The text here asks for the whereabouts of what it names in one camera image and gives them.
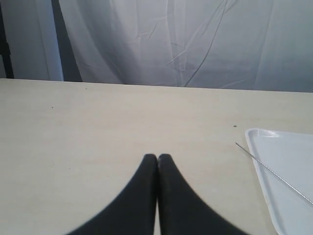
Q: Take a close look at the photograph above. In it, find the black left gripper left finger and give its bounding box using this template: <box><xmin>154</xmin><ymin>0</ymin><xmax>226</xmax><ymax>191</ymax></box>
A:
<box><xmin>70</xmin><ymin>154</ymin><xmax>157</xmax><ymax>235</ymax></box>

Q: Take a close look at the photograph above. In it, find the white rectangular plastic tray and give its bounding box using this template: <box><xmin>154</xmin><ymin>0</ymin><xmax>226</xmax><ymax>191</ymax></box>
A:
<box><xmin>245</xmin><ymin>128</ymin><xmax>313</xmax><ymax>235</ymax></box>

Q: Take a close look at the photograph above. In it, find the black light stand pole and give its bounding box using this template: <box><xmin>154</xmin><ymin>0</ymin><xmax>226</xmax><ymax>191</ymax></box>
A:
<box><xmin>0</xmin><ymin>8</ymin><xmax>14</xmax><ymax>79</ymax></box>

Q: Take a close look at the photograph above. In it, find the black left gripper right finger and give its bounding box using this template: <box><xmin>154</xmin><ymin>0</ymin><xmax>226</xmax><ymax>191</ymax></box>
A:
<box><xmin>158</xmin><ymin>154</ymin><xmax>245</xmax><ymax>235</ymax></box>

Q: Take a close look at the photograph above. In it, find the white backdrop curtain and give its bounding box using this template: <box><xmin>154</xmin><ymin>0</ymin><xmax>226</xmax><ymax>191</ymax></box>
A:
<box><xmin>0</xmin><ymin>0</ymin><xmax>313</xmax><ymax>92</ymax></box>

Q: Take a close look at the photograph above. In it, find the thin metal skewer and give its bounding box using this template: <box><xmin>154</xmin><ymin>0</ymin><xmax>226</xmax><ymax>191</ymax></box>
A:
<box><xmin>235</xmin><ymin>142</ymin><xmax>313</xmax><ymax>205</ymax></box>

